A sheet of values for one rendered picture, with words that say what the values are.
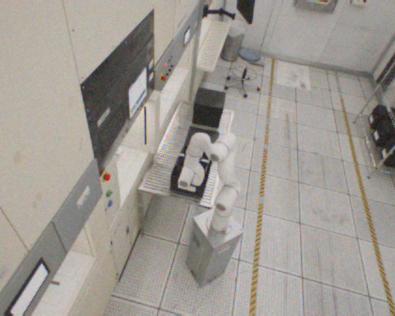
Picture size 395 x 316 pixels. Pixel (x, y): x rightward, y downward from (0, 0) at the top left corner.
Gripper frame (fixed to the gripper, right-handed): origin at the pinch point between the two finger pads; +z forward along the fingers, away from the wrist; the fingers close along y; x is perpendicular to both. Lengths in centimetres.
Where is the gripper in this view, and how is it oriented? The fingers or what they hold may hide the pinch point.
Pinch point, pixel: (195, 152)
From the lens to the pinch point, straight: 214.9
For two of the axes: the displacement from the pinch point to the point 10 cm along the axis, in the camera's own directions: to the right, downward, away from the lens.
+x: 1.1, -6.8, -7.2
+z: 2.3, -6.9, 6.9
